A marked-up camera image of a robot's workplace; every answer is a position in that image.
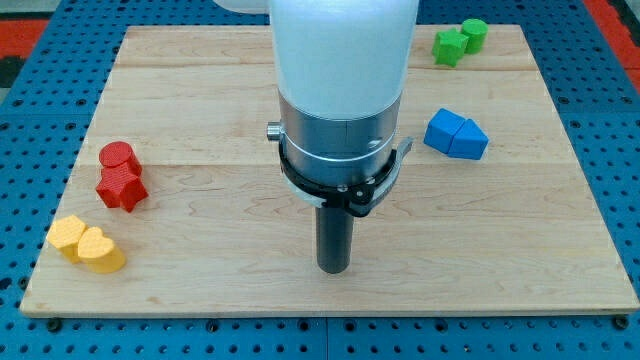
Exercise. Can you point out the green cylinder block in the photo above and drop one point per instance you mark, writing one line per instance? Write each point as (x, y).
(476, 30)

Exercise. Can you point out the blue cube block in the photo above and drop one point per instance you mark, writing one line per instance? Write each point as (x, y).
(442, 129)

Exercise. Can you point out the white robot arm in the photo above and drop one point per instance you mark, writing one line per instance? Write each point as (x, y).
(341, 66)

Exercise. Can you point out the blue triangle block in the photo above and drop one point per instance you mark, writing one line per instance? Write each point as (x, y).
(469, 142)

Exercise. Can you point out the wooden board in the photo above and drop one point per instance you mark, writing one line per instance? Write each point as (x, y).
(221, 235)

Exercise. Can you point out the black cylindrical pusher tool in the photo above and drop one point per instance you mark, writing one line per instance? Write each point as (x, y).
(334, 231)

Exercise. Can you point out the green star block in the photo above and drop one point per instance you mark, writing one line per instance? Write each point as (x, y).
(449, 47)

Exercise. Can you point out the red star block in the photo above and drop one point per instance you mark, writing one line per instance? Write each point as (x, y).
(121, 187)

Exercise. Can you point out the red cylinder block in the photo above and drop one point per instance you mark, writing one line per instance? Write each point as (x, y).
(119, 153)

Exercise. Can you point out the yellow hexagon block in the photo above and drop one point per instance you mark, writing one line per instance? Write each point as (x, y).
(65, 234)

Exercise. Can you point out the yellow heart block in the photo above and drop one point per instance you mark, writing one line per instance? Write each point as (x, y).
(100, 253)

